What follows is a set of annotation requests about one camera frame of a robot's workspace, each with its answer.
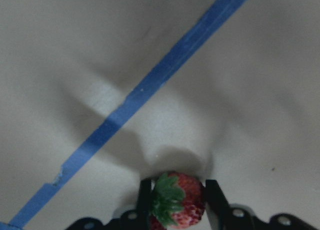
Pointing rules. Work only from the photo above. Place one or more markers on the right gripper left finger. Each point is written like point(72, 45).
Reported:
point(144, 200)

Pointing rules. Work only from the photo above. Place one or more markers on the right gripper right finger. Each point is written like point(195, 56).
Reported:
point(217, 207)

